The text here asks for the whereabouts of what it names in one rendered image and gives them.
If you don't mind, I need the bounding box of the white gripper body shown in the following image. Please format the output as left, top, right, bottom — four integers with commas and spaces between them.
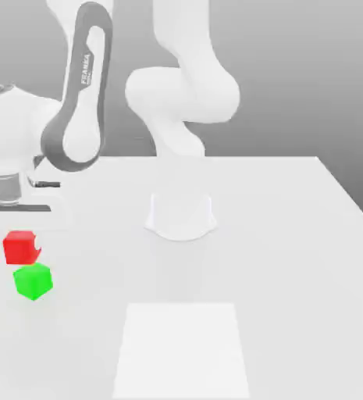
0, 195, 73, 234

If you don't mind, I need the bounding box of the small red cube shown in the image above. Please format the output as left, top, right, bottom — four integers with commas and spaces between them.
2, 230, 42, 266

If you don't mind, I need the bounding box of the small green cube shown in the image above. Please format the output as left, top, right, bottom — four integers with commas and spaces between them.
12, 262, 55, 302

